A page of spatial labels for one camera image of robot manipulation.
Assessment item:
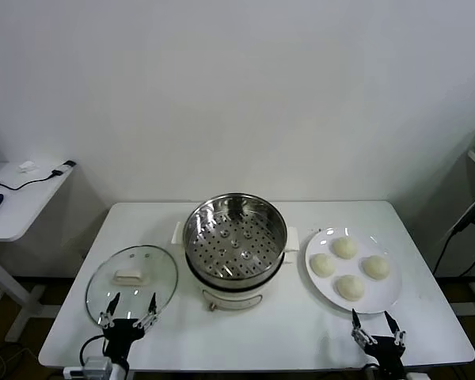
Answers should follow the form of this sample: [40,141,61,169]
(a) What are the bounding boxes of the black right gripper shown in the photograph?
[351,308,408,380]

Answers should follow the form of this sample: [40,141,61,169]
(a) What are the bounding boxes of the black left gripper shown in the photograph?
[97,292,160,364]

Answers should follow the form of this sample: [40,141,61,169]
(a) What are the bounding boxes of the glass lid white handle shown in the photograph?
[85,244,179,328]

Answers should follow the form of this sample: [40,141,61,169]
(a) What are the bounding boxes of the white steamed baozi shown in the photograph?
[334,274,366,302]
[309,253,336,278]
[362,255,392,281]
[332,237,359,260]

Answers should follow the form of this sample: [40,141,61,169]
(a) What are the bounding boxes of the stainless steel steamer basket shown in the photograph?
[170,192,301,289]

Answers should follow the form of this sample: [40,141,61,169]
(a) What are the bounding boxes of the white round plate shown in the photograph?
[303,226,404,316]

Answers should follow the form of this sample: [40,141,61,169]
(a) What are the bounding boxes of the white side desk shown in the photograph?
[0,161,78,344]

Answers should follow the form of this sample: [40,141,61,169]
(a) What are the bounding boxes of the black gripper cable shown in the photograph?
[80,335,107,366]

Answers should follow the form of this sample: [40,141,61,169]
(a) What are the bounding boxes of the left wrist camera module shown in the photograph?
[63,355,116,380]

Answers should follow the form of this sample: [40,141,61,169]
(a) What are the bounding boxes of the black cable with adapter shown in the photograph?
[0,160,77,192]

